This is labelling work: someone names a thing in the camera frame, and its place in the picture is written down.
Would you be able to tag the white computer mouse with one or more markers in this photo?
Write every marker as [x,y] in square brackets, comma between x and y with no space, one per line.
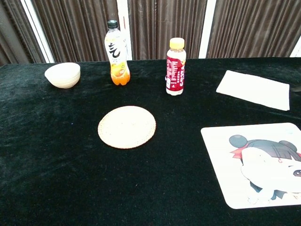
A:
[263,169]

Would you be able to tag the cartoon girl mouse pad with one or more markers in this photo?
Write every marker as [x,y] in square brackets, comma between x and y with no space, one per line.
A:
[223,160]

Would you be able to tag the round woven straw coaster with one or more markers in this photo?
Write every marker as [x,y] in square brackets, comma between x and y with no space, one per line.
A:
[127,127]

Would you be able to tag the red label bottle yellow cap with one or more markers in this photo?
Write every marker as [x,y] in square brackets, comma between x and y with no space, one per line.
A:
[175,73]

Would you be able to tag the orange drink bottle black cap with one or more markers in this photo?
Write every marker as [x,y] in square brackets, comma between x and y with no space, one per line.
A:
[118,73]

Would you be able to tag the brown pleated curtain panel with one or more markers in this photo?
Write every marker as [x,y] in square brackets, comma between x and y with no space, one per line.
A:
[77,28]
[254,26]
[11,35]
[162,21]

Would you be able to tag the white ceramic bowl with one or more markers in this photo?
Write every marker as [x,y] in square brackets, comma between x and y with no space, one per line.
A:
[62,75]

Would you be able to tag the white folded cloth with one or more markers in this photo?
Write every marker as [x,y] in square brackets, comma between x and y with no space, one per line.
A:
[254,89]

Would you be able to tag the black velvet tablecloth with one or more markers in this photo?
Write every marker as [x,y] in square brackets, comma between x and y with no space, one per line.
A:
[70,183]

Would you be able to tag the white metal frame post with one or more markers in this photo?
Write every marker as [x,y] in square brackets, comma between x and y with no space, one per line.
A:
[296,50]
[37,30]
[124,14]
[207,26]

